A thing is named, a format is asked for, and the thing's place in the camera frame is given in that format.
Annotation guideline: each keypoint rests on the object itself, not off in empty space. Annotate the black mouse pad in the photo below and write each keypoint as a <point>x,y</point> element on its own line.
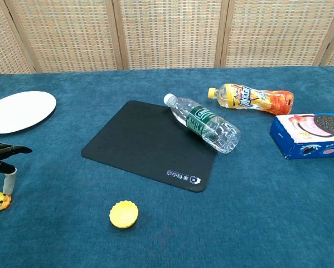
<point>144,142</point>

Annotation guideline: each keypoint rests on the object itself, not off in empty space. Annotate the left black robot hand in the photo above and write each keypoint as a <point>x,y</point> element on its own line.
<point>5,152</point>

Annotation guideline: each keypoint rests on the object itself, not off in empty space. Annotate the yellow round lid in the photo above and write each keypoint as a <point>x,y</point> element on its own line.
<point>123,215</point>

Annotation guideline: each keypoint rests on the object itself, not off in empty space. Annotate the orange iced tea bottle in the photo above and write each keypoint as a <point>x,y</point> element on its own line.
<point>253,100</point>

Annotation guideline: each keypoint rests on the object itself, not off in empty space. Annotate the blue cookie box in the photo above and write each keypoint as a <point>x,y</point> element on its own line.
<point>309,134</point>

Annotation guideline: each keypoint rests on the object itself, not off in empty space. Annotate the white round plate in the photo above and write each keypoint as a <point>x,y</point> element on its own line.
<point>19,111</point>

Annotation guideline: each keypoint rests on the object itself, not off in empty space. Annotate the clear water bottle green label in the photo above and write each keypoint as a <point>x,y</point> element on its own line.
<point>203,123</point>

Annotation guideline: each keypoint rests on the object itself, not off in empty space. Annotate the woven folding screen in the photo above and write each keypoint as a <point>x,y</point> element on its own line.
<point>166,33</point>

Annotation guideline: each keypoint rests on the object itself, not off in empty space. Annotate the blue table cloth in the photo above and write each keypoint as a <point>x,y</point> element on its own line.
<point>166,223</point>

